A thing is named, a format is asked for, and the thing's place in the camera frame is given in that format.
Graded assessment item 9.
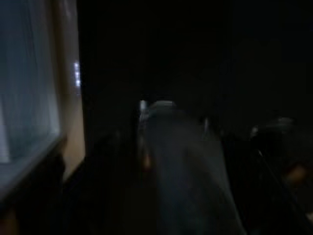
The beige framed glass door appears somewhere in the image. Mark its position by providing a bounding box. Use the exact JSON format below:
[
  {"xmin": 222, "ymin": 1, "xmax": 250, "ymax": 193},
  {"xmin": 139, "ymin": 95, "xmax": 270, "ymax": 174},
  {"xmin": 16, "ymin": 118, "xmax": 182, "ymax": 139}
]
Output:
[{"xmin": 0, "ymin": 0, "xmax": 86, "ymax": 199}]

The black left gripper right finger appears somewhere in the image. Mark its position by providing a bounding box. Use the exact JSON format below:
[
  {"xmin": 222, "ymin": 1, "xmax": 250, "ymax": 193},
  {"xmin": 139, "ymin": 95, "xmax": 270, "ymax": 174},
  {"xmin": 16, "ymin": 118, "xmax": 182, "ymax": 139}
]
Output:
[{"xmin": 205, "ymin": 117, "xmax": 313, "ymax": 235}]

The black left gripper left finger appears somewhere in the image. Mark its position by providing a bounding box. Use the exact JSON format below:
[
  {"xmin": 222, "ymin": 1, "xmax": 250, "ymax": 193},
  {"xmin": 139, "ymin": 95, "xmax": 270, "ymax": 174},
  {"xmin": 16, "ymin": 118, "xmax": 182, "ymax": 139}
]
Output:
[{"xmin": 73, "ymin": 105, "xmax": 147, "ymax": 235}]

